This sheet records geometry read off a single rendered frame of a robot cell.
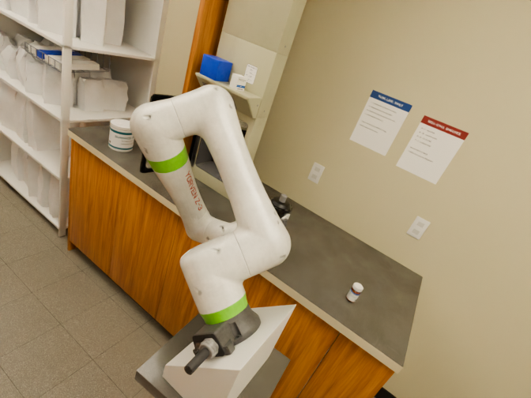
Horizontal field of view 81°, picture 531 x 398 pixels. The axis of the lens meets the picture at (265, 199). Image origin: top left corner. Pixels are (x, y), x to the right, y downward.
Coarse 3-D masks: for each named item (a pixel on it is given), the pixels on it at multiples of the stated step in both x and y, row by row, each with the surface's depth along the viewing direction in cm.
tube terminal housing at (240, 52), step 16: (224, 32) 146; (224, 48) 148; (240, 48) 144; (256, 48) 140; (240, 64) 146; (256, 64) 142; (272, 64) 138; (256, 80) 144; (272, 80) 144; (272, 96) 152; (240, 112) 153; (256, 128) 154; (256, 144) 163; (208, 176) 174; (224, 192) 171
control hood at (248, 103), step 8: (200, 80) 149; (208, 80) 144; (224, 88) 141; (232, 88) 141; (232, 96) 142; (240, 96) 138; (248, 96) 137; (256, 96) 143; (240, 104) 144; (248, 104) 139; (256, 104) 143; (248, 112) 145; (256, 112) 147
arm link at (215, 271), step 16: (224, 240) 79; (192, 256) 76; (208, 256) 76; (224, 256) 76; (240, 256) 77; (192, 272) 76; (208, 272) 75; (224, 272) 76; (240, 272) 78; (192, 288) 77; (208, 288) 76; (224, 288) 76; (240, 288) 80; (208, 304) 76; (224, 304) 76; (240, 304) 79; (208, 320) 78; (224, 320) 76
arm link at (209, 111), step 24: (192, 96) 82; (216, 96) 82; (192, 120) 82; (216, 120) 82; (216, 144) 82; (240, 144) 83; (240, 168) 81; (240, 192) 81; (264, 192) 83; (240, 216) 81; (264, 216) 80; (240, 240) 79; (264, 240) 78; (288, 240) 82; (264, 264) 79
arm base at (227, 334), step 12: (240, 312) 78; (252, 312) 82; (216, 324) 77; (228, 324) 76; (240, 324) 77; (252, 324) 79; (204, 336) 73; (216, 336) 72; (228, 336) 75; (240, 336) 76; (204, 348) 70; (216, 348) 71; (228, 348) 71; (192, 360) 67; (204, 360) 69; (192, 372) 65
